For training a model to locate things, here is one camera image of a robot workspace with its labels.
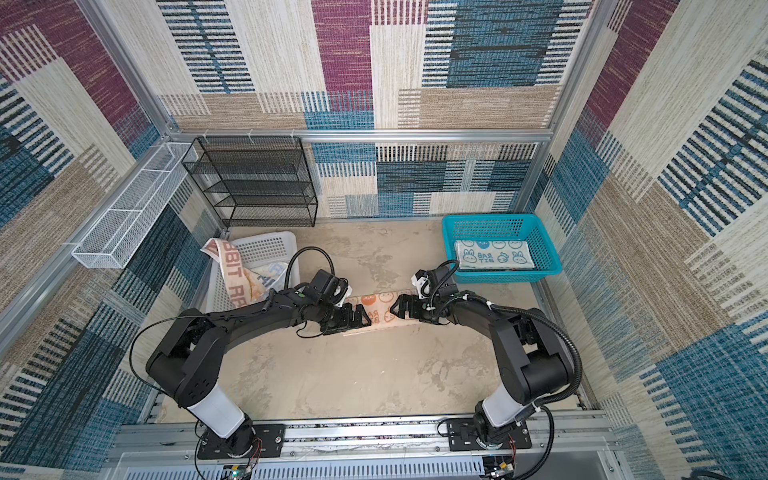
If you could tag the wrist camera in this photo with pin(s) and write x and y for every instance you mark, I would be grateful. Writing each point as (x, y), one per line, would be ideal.
(328, 288)
(424, 280)

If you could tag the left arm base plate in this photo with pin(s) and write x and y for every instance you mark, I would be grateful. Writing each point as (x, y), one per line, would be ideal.
(247, 442)

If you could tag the white towel in basket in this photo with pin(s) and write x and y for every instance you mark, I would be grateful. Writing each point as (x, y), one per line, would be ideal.
(265, 277)

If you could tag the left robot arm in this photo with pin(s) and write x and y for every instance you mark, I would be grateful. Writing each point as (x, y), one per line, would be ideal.
(186, 363)

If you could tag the orange rabbit towel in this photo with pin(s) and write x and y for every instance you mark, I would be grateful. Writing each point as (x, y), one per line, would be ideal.
(241, 284)

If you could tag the aluminium front rail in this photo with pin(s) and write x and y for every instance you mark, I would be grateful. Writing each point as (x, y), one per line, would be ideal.
(368, 437)

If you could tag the black wire shelf rack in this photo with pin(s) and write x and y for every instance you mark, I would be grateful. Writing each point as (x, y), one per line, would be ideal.
(254, 181)

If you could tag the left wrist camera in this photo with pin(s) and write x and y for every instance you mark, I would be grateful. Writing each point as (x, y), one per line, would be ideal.
(328, 288)

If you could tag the white mesh wall tray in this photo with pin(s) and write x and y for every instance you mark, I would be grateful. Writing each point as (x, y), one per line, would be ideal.
(120, 230)

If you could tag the teal plastic basket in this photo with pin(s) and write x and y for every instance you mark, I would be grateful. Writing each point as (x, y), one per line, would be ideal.
(517, 227)

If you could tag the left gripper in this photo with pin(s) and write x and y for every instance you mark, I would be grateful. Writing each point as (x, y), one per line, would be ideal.
(346, 322)

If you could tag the blue bunny towel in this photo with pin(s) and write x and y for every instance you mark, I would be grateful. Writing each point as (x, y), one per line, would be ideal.
(493, 255)

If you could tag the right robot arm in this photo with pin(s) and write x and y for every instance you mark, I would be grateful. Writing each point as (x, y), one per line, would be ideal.
(538, 364)

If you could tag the white plastic basket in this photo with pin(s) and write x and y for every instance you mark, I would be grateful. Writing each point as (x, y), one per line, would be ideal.
(257, 251)

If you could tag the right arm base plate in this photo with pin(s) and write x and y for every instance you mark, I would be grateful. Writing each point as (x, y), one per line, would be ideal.
(474, 434)

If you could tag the orange bunny towel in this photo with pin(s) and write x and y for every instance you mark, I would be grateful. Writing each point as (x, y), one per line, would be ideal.
(377, 307)

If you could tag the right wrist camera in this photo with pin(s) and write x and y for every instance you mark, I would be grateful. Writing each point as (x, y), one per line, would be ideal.
(424, 280)

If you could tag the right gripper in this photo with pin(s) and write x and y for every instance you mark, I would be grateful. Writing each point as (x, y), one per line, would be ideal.
(414, 313)

